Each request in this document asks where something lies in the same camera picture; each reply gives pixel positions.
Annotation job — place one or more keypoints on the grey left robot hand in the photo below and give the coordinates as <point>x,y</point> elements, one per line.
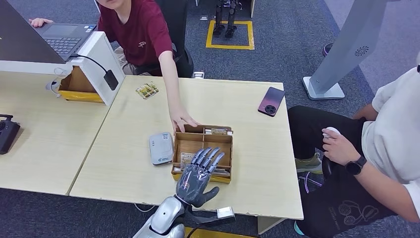
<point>193,184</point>

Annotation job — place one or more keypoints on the person's right hand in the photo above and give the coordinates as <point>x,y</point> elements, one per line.
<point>41,22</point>

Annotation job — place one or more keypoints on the person's left hand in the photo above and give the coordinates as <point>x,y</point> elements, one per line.
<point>341,149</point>
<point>180,120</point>

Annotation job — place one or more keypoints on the small white handheld device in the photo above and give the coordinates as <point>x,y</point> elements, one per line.
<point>332,130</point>

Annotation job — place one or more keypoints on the brown printed key card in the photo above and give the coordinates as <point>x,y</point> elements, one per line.
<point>186,159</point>

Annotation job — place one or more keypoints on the wooden compartment organizer box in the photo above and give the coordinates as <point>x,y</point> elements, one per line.
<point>190,146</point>

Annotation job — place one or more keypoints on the gold printed ID card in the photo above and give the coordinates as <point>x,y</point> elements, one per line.
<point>147,90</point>

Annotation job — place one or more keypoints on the person's left forearm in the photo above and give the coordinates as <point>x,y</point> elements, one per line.
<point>170,85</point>
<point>390,193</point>

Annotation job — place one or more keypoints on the pale key card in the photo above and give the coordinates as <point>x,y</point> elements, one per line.
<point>223,171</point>

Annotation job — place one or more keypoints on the white card reader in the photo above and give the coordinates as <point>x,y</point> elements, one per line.
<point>160,148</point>

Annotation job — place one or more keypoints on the key card stack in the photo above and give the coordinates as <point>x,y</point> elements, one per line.
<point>219,131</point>

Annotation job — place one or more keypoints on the person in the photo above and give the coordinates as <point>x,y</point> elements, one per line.
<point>141,36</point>
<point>393,131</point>

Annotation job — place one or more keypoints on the black wristwatch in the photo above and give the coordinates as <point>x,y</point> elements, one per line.
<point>355,167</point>

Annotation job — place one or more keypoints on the grey laptop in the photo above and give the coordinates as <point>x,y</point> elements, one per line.
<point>19,39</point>

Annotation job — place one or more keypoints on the small white floor marker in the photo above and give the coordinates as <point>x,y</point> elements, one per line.
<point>198,75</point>
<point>203,17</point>

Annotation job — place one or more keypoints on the yellow floor tape strip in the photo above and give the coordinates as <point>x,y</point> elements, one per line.
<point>229,235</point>

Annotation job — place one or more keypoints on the white desk riser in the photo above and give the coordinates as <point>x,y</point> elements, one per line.
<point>98,59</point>

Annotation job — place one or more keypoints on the cardboard box with yellow tape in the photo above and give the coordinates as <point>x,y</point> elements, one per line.
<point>77,82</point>

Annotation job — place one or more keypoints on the black power adapter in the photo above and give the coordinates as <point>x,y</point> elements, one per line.
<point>111,79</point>

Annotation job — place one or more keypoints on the white table leg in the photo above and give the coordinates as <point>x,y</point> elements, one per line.
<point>267,225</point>

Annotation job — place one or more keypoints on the purple smartphone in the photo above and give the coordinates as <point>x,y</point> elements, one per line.
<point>270,100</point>

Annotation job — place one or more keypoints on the yellow floor tape square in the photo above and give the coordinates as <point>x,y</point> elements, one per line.
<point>229,46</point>

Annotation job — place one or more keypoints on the teal shoe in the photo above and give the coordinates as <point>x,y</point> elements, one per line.
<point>298,229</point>

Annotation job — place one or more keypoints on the black office chair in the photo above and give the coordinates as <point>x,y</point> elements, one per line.
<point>180,19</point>

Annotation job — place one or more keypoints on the dark shoe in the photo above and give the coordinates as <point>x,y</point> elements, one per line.
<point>327,49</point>

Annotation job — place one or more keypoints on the grey kiosk stand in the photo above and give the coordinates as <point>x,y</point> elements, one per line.
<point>347,39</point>

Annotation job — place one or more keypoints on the black humanoid robot legs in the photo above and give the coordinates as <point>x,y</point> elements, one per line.
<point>231,19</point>

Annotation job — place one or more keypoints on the black controller device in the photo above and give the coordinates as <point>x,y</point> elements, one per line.
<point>8,134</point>

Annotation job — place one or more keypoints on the white furniture panel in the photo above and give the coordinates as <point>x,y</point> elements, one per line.
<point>252,8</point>

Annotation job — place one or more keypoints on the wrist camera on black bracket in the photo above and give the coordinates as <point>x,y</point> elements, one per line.
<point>225,213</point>

